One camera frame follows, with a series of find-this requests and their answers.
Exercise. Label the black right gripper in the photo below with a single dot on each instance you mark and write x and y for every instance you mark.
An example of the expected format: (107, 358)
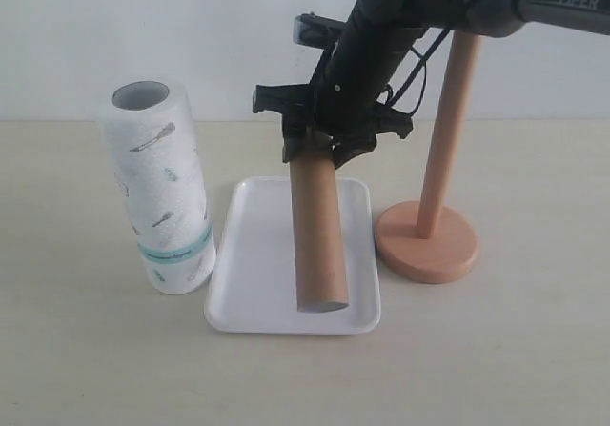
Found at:
(353, 134)

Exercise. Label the brown cardboard tube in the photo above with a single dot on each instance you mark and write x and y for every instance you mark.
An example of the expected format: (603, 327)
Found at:
(320, 266)

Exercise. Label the printed white paper towel roll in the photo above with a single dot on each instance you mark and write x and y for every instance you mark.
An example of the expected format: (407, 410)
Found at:
(148, 130)

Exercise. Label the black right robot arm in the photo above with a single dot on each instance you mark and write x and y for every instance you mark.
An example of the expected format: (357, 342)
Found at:
(349, 101)

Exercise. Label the wooden paper towel holder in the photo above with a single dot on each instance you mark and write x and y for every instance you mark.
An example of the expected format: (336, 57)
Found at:
(425, 241)

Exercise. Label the white rectangular plastic tray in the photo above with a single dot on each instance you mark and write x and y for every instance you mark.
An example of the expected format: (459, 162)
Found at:
(252, 289)

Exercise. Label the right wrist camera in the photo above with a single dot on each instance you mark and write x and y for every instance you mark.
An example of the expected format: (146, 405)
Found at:
(314, 31)

